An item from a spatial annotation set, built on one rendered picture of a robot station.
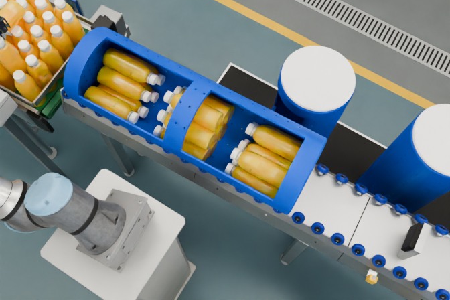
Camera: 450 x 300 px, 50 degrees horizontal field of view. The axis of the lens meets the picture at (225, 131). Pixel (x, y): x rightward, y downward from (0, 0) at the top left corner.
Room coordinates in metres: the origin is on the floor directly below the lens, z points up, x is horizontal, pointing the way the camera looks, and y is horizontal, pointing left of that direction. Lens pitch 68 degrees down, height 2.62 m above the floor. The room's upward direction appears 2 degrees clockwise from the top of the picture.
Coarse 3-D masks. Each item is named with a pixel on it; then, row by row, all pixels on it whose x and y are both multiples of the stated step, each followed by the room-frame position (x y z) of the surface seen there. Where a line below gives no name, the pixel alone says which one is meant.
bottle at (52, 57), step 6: (54, 48) 0.95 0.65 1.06; (42, 54) 0.92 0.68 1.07; (48, 54) 0.92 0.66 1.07; (54, 54) 0.93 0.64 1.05; (42, 60) 0.91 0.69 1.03; (48, 60) 0.91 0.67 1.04; (54, 60) 0.91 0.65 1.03; (60, 60) 0.93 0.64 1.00; (48, 66) 0.90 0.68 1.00; (54, 66) 0.91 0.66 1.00; (60, 66) 0.92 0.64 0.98; (54, 72) 0.90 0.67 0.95
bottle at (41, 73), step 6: (30, 66) 0.86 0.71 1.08; (36, 66) 0.86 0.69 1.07; (42, 66) 0.87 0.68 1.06; (30, 72) 0.85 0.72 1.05; (36, 72) 0.85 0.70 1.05; (42, 72) 0.85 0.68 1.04; (48, 72) 0.87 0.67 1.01; (36, 78) 0.84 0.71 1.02; (42, 78) 0.84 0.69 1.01; (48, 78) 0.86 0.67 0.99; (42, 84) 0.84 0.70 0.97; (54, 84) 0.86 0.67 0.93
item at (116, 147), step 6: (108, 138) 0.78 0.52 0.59; (108, 144) 0.79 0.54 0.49; (114, 144) 0.79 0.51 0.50; (120, 144) 0.81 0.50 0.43; (114, 150) 0.78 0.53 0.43; (120, 150) 0.80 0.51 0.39; (114, 156) 0.80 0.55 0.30; (120, 156) 0.78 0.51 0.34; (126, 156) 0.81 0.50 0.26; (120, 162) 0.78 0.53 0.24; (126, 162) 0.80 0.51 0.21; (126, 168) 0.78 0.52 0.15; (132, 168) 0.81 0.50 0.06; (126, 174) 0.79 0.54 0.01; (132, 174) 0.79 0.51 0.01
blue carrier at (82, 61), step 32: (96, 32) 0.92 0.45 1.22; (96, 64) 0.89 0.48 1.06; (160, 64) 0.81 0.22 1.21; (160, 96) 0.81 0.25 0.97; (192, 96) 0.69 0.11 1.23; (224, 96) 0.70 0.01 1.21; (128, 128) 0.63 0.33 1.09; (288, 128) 0.60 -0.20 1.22; (192, 160) 0.52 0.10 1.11; (224, 160) 0.57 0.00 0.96; (256, 192) 0.41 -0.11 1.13; (288, 192) 0.40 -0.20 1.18
